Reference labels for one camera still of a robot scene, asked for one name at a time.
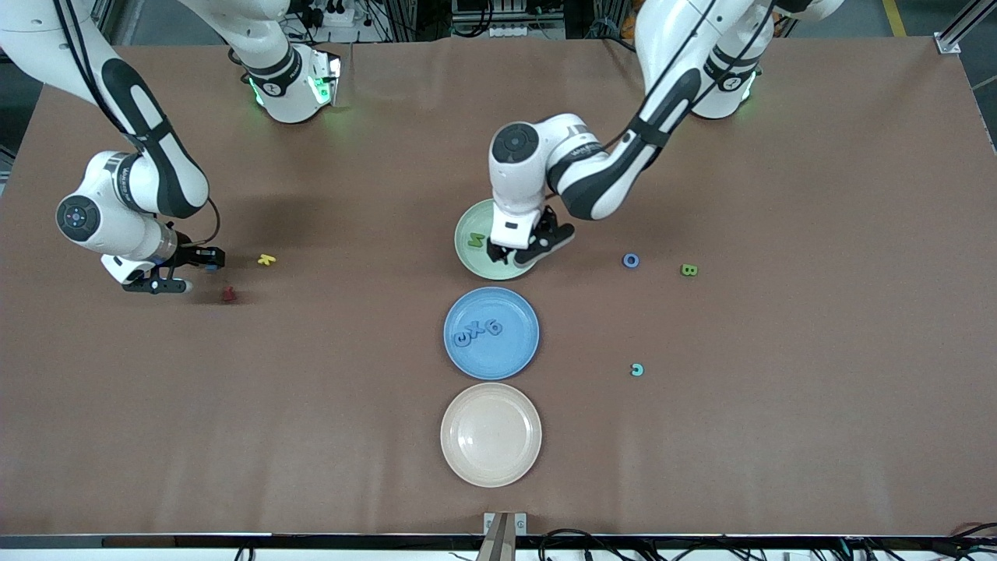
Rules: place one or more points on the green foam letter N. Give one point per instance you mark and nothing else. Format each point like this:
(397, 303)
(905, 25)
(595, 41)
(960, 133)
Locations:
(476, 240)

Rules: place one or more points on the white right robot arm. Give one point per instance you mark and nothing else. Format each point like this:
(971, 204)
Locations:
(148, 132)

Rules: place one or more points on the long power strip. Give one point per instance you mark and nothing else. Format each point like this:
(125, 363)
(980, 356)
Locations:
(506, 31)

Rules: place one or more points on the blue foam letter X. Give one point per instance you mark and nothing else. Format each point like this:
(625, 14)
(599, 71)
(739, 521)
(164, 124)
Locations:
(484, 329)

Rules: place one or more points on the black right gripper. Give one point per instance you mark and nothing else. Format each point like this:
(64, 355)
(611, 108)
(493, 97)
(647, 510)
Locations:
(189, 255)

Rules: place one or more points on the blue foam letter O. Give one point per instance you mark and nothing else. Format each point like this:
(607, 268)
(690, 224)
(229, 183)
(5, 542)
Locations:
(625, 261)

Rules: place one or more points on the table edge rail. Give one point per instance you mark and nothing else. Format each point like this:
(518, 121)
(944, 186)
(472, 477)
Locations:
(350, 541)

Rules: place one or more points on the green round plate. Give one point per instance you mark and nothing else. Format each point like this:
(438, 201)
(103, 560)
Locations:
(473, 261)

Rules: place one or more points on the short aluminium profile bracket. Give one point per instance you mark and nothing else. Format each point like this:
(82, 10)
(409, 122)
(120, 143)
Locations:
(505, 538)

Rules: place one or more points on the aluminium frame post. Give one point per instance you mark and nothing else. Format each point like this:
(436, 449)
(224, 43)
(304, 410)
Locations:
(954, 35)

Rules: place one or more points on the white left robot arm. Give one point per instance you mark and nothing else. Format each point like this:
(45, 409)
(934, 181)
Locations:
(592, 171)

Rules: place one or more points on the beige round plate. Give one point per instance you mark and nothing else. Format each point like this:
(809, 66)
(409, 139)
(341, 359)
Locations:
(491, 435)

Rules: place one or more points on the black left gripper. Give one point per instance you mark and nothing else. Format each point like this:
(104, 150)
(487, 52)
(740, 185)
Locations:
(499, 253)

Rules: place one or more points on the white power strip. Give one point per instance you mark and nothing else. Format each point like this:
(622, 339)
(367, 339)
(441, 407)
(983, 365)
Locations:
(339, 14)

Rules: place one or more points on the blue round plate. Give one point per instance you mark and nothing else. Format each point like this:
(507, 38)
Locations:
(498, 358)

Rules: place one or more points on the blue foam letter G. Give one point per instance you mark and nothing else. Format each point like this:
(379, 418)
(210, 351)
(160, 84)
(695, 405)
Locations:
(459, 338)

